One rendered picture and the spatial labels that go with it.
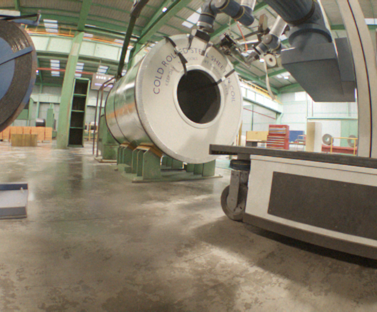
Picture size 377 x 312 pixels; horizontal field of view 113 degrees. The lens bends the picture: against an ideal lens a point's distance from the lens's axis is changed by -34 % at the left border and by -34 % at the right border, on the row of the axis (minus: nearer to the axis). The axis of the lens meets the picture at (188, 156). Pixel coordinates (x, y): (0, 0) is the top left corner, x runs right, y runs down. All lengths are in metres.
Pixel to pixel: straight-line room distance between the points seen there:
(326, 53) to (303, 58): 0.11
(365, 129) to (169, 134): 1.29
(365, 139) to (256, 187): 0.55
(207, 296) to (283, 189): 0.42
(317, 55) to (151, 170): 1.45
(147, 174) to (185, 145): 0.42
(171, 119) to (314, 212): 1.21
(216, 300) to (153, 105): 1.29
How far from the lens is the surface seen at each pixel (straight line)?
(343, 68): 1.03
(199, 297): 0.48
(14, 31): 1.20
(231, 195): 0.89
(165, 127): 1.48
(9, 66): 1.12
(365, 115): 0.97
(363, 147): 0.95
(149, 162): 1.65
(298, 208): 0.68
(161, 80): 1.53
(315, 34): 1.00
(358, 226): 0.67
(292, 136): 10.70
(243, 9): 1.33
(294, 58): 0.92
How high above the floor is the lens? 0.34
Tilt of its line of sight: 4 degrees down
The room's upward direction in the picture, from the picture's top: 4 degrees clockwise
